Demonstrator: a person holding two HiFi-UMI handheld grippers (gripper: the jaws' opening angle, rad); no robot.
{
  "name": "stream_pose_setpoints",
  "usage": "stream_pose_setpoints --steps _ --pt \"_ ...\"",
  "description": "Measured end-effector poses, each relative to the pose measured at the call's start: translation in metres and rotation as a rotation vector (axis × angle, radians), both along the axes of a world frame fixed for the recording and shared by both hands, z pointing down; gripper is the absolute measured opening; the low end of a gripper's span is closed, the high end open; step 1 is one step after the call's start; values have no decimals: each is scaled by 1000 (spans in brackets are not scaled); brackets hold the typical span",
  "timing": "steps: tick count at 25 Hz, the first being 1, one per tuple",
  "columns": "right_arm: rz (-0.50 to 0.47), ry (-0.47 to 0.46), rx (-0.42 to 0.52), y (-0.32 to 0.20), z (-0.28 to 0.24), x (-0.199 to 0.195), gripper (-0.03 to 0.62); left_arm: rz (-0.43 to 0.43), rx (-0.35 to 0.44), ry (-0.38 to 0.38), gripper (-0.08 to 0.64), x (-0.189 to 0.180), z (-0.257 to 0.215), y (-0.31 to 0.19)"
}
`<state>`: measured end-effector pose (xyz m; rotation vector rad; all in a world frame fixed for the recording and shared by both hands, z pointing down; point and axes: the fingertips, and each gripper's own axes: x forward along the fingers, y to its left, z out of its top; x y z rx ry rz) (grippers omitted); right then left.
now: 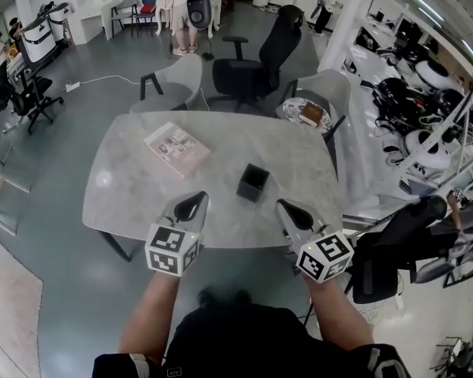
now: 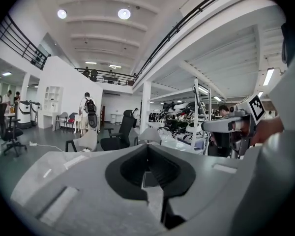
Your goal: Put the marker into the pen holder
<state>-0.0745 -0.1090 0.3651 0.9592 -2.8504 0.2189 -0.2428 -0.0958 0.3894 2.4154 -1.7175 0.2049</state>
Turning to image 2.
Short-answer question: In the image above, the black oval device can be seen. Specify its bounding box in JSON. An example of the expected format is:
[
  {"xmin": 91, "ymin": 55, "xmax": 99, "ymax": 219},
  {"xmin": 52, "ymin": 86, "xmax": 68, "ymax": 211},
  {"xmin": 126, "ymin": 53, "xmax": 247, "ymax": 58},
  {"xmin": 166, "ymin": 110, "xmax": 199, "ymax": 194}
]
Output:
[{"xmin": 88, "ymin": 113, "xmax": 98, "ymax": 130}]

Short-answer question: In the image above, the white robot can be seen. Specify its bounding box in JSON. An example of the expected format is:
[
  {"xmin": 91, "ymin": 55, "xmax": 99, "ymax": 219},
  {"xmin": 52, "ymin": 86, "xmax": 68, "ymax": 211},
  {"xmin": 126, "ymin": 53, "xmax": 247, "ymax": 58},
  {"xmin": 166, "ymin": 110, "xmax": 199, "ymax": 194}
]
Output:
[
  {"xmin": 16, "ymin": 99, "xmax": 32, "ymax": 130},
  {"xmin": 30, "ymin": 101, "xmax": 41, "ymax": 127}
]

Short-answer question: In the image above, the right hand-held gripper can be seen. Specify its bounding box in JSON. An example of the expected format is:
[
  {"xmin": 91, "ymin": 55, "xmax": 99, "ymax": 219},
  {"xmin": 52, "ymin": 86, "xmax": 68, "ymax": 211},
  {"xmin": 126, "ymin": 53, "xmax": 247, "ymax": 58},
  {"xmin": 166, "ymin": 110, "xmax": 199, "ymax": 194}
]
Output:
[{"xmin": 201, "ymin": 93, "xmax": 266, "ymax": 159}]

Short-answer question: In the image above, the blue red chair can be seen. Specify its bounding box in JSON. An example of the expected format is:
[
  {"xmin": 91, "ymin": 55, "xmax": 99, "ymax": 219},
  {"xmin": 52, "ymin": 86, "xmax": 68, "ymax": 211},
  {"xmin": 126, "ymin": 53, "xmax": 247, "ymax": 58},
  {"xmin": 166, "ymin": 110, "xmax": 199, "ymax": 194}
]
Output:
[{"xmin": 65, "ymin": 112, "xmax": 77, "ymax": 132}]

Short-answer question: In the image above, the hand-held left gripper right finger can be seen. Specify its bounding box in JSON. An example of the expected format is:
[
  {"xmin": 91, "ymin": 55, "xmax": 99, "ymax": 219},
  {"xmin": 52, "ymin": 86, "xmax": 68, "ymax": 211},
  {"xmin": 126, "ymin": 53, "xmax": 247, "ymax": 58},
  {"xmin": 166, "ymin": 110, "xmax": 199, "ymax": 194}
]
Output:
[{"xmin": 148, "ymin": 144, "xmax": 263, "ymax": 236}]

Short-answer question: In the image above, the white ornate side table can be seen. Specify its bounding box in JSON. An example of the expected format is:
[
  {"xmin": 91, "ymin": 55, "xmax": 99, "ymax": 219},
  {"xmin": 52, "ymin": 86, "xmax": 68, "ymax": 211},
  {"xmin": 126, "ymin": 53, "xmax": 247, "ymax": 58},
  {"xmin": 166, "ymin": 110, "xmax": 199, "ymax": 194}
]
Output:
[{"xmin": 73, "ymin": 114, "xmax": 83, "ymax": 134}]

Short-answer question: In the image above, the white shelf cabinet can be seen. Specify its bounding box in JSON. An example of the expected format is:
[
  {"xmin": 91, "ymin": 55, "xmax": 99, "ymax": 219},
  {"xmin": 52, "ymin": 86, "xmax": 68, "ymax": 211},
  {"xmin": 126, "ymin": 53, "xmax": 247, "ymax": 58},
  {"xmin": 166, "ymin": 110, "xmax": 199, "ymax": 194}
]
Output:
[{"xmin": 38, "ymin": 86, "xmax": 64, "ymax": 129}]

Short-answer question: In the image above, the person's right forearm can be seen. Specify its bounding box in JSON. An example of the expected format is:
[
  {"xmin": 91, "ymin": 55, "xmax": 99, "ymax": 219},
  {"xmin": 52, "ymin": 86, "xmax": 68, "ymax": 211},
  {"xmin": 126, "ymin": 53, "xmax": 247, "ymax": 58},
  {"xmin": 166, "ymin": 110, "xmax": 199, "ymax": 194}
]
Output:
[{"xmin": 250, "ymin": 117, "xmax": 285, "ymax": 146}]

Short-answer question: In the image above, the grey dining chair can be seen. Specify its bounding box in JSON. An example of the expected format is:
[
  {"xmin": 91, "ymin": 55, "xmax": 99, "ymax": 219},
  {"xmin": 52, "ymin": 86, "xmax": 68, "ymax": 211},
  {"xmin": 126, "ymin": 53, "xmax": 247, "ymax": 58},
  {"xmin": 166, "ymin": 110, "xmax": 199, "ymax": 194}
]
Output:
[{"xmin": 55, "ymin": 112, "xmax": 69, "ymax": 131}]

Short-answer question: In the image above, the person's black clothing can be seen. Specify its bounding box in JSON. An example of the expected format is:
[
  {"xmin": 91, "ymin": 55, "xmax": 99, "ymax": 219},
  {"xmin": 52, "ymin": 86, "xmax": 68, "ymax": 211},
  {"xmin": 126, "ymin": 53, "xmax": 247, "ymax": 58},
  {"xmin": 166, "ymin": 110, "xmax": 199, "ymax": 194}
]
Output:
[{"xmin": 281, "ymin": 21, "xmax": 295, "ymax": 66}]

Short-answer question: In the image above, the tube ceiling light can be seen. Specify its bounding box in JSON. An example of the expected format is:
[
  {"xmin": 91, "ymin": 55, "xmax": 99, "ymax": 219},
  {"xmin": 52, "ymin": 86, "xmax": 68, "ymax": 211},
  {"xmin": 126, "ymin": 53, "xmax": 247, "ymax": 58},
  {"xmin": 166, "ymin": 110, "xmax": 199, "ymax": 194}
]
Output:
[{"xmin": 263, "ymin": 67, "xmax": 275, "ymax": 87}]

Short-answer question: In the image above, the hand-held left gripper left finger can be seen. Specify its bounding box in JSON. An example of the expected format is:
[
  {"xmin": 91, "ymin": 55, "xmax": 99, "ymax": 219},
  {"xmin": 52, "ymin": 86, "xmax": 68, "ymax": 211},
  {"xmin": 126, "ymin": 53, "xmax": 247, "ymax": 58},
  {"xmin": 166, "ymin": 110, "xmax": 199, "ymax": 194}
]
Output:
[{"xmin": 19, "ymin": 144, "xmax": 168, "ymax": 236}]

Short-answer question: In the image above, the black office chair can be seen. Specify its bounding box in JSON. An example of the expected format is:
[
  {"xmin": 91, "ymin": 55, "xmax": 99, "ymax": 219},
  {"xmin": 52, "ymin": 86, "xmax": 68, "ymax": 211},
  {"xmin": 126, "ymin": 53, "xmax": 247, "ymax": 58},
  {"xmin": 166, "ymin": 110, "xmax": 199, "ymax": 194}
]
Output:
[
  {"xmin": 0, "ymin": 103, "xmax": 28, "ymax": 157},
  {"xmin": 100, "ymin": 109, "xmax": 136, "ymax": 151}
]

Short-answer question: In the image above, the grey shell chair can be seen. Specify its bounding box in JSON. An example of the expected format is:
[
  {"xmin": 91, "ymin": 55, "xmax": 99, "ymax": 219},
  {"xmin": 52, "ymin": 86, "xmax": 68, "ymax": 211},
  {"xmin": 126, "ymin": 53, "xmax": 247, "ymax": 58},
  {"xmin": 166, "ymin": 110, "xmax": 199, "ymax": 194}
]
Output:
[{"xmin": 65, "ymin": 130, "xmax": 99, "ymax": 152}]

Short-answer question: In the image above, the heap of robot parts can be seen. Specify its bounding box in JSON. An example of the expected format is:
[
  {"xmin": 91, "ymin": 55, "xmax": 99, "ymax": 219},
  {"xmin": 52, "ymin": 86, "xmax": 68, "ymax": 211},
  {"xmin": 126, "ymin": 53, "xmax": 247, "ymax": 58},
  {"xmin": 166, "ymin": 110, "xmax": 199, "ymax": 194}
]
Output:
[{"xmin": 162, "ymin": 101, "xmax": 205, "ymax": 137}]

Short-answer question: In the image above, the white cable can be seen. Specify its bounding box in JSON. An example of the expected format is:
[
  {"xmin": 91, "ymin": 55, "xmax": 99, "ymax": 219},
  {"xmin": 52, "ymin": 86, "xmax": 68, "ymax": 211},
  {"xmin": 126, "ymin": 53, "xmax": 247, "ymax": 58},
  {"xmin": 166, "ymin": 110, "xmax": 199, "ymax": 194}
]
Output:
[{"xmin": 36, "ymin": 143, "xmax": 64, "ymax": 152}]

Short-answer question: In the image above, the black balcony railing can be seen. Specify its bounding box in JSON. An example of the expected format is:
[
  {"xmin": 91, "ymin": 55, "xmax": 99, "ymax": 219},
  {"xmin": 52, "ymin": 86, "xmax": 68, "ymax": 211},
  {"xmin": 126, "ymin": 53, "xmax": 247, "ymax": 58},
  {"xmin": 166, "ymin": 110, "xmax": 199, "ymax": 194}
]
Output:
[
  {"xmin": 135, "ymin": 0, "xmax": 236, "ymax": 81},
  {"xmin": 0, "ymin": 13, "xmax": 51, "ymax": 71},
  {"xmin": 75, "ymin": 67, "xmax": 136, "ymax": 87}
]

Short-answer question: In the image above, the white metal shelf rack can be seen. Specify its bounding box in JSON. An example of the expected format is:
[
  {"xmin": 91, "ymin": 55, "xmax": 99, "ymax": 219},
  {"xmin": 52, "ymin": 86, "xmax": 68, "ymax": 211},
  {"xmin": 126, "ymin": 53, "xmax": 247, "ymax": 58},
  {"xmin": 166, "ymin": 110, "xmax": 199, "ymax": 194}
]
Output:
[{"xmin": 147, "ymin": 79, "xmax": 212, "ymax": 154}]

